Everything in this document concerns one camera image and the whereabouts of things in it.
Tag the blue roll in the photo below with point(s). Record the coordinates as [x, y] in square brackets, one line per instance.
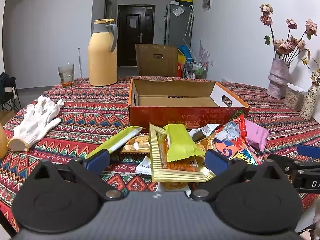
[184, 50]

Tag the orange biscuit packet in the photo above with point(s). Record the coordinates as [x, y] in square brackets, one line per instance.
[140, 142]

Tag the dried pink roses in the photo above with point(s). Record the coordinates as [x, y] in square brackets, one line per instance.
[282, 46]

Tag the glass cup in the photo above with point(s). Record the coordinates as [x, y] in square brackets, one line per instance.
[66, 76]

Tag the dark door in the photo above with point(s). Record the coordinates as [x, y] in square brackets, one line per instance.
[125, 42]

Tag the pink ceramic vase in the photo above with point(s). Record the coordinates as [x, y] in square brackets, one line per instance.
[277, 80]

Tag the white cotton glove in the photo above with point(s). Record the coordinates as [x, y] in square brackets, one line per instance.
[53, 102]
[32, 127]

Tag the patterned red tablecloth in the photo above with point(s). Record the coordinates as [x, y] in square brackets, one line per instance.
[87, 110]

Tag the gold striped snack packet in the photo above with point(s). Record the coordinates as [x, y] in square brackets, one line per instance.
[160, 165]

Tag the clear container of seeds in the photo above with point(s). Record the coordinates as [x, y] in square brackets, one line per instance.
[293, 98]

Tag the black folding chair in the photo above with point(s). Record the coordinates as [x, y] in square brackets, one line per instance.
[7, 82]

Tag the red cardboard box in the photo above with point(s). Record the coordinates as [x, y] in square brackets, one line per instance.
[175, 116]

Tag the red gift box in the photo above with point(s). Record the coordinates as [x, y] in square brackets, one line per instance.
[180, 70]

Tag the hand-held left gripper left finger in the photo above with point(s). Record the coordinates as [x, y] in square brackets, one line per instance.
[97, 160]

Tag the speckled small vase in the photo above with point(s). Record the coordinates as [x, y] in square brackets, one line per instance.
[308, 103]

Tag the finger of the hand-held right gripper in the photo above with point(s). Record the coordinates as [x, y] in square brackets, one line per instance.
[308, 151]
[285, 161]

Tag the yellow thermos jug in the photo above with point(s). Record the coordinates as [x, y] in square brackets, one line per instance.
[102, 60]

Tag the clear plastic bag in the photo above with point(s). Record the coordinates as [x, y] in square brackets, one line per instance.
[178, 11]

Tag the grey refrigerator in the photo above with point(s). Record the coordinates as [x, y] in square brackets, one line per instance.
[175, 30]

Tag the yellow flower branch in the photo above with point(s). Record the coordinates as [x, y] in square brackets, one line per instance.
[315, 76]

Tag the pink snack packet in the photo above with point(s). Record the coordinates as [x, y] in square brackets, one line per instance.
[257, 135]

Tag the white pole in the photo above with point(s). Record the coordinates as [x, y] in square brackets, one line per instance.
[80, 62]

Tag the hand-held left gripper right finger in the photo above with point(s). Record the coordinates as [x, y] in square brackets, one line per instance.
[216, 161]

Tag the yellow plastic item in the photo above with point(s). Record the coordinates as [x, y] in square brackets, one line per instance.
[181, 58]

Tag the yellow box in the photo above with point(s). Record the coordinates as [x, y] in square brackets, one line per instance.
[183, 0]

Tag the red and blue chips bag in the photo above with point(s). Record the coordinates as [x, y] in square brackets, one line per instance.
[232, 145]

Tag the pink dried grass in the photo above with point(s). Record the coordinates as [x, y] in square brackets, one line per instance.
[202, 51]

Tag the dark snack packet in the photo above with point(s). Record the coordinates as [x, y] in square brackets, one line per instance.
[200, 133]

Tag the white snack packet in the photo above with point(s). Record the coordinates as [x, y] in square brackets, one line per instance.
[143, 167]

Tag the white folded umbrella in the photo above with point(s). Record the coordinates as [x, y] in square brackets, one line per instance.
[191, 17]

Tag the long green snack packet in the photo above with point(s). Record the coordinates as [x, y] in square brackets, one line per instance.
[117, 140]

